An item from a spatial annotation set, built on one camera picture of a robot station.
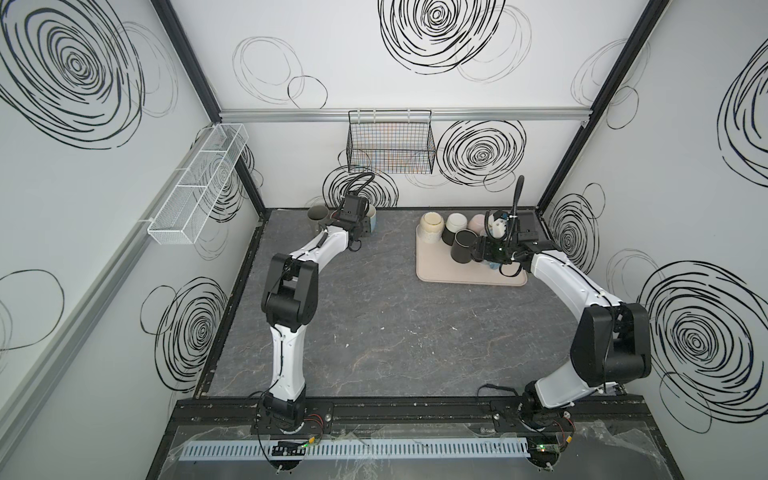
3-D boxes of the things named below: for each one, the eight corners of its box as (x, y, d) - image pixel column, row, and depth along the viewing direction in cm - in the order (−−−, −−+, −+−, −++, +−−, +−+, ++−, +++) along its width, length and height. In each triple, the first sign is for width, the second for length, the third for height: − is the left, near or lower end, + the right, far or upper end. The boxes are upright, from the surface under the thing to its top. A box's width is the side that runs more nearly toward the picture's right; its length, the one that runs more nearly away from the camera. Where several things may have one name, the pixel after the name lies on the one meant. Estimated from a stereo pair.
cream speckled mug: (417, 243, 111) (418, 227, 104) (415, 227, 116) (417, 211, 109) (441, 243, 111) (444, 227, 104) (439, 227, 116) (442, 211, 109)
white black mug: (448, 246, 110) (452, 229, 103) (437, 235, 114) (441, 218, 106) (465, 237, 113) (470, 220, 106) (454, 227, 116) (459, 209, 109)
